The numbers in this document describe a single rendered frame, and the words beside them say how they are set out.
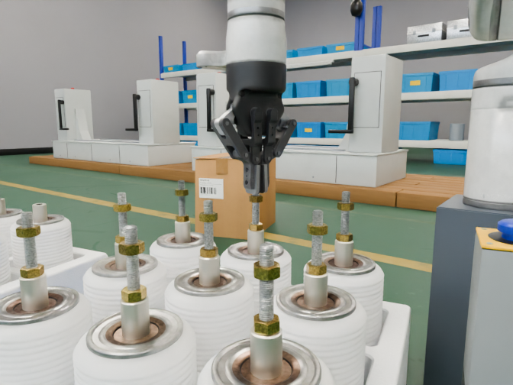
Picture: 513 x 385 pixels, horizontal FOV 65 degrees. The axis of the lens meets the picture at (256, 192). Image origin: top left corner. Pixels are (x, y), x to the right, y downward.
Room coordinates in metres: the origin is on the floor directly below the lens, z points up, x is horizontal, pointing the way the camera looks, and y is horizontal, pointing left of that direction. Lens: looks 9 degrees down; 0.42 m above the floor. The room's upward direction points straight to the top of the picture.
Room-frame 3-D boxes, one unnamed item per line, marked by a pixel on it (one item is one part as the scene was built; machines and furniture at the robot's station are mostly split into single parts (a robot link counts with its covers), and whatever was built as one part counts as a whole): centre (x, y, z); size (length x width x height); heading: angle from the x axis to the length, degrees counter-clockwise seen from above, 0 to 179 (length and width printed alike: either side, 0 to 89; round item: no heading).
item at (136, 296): (0.30, 0.10, 0.29); 0.02 x 0.02 x 0.01; 80
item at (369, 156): (2.83, -0.25, 0.45); 1.45 x 0.57 x 0.74; 53
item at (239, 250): (0.52, 0.00, 0.25); 0.08 x 0.08 x 0.01
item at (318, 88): (5.64, -0.83, 0.90); 0.50 x 0.38 x 0.21; 144
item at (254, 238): (0.52, 0.00, 0.26); 0.02 x 0.02 x 0.03
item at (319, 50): (5.64, -0.84, 1.38); 0.50 x 0.38 x 0.11; 144
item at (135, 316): (0.30, 0.10, 0.26); 0.02 x 0.02 x 0.03
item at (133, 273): (0.30, 0.10, 0.30); 0.01 x 0.01 x 0.08
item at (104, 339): (0.30, 0.10, 0.25); 0.08 x 0.08 x 0.01
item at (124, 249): (0.30, 0.10, 0.32); 0.02 x 0.02 x 0.01; 80
